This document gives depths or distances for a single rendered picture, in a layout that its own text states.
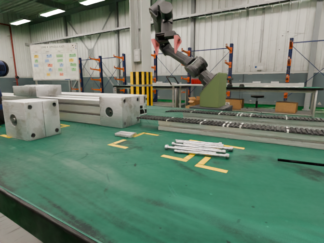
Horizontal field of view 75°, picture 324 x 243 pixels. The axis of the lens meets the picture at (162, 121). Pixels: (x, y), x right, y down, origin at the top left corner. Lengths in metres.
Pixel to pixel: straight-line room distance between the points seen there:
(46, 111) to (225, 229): 0.51
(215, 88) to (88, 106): 0.70
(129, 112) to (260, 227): 0.53
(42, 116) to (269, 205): 0.53
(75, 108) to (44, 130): 0.20
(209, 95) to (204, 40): 7.79
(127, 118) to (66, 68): 5.98
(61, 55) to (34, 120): 6.12
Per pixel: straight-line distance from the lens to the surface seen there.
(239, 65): 8.42
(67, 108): 0.83
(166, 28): 1.12
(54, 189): 0.33
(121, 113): 0.66
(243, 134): 0.56
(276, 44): 8.36
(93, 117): 0.74
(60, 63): 6.72
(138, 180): 0.33
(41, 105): 0.62
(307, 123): 0.74
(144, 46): 4.22
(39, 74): 7.17
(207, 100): 1.20
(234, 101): 5.61
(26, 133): 0.61
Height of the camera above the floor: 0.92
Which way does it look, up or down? 11 degrees down
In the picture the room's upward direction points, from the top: straight up
